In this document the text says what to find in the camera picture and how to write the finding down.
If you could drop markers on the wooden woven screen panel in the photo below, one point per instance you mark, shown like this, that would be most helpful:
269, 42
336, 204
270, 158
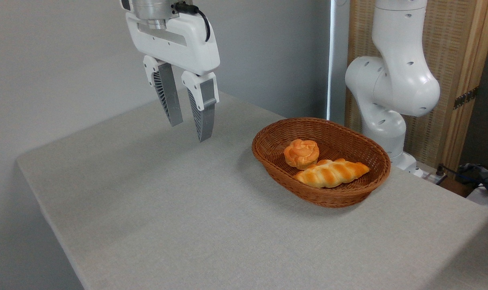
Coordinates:
453, 40

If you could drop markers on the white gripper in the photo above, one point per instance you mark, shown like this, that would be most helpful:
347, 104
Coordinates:
179, 44

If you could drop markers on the dark metal hinge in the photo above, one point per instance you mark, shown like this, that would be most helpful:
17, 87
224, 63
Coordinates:
465, 98

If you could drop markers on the white power strip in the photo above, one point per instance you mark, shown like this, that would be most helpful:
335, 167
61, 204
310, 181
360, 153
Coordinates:
434, 177

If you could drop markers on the white vertical trim strip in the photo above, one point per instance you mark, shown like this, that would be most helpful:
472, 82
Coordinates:
329, 60

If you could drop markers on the braided golden bread loaf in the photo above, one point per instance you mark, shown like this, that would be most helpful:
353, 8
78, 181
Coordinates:
330, 173

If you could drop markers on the round orange bread roll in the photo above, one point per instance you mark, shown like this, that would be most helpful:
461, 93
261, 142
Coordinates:
301, 154

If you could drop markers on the brown oval wicker basket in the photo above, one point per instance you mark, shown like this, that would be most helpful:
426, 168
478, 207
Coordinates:
276, 161

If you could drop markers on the grey tablecloth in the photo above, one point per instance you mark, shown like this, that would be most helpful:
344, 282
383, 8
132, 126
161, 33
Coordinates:
187, 221

